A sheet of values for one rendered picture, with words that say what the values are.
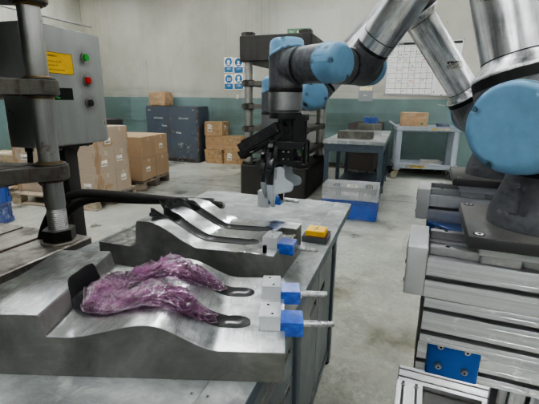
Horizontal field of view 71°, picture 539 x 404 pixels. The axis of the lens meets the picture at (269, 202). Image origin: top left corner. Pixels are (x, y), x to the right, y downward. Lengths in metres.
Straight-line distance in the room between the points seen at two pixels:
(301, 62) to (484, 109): 0.37
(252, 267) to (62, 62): 1.01
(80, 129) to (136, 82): 7.70
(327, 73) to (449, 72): 0.58
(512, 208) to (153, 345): 0.61
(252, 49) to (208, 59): 3.32
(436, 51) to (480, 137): 0.72
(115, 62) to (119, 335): 9.08
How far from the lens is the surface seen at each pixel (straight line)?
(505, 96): 0.55
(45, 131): 1.33
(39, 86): 1.30
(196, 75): 8.45
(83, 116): 1.60
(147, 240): 1.03
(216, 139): 7.84
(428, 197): 1.19
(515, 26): 0.59
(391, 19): 0.84
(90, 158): 4.76
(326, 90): 1.02
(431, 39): 1.26
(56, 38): 1.56
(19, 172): 1.31
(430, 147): 7.40
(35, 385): 0.75
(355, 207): 4.18
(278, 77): 0.84
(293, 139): 0.86
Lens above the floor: 1.23
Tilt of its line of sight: 15 degrees down
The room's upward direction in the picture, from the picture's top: 1 degrees clockwise
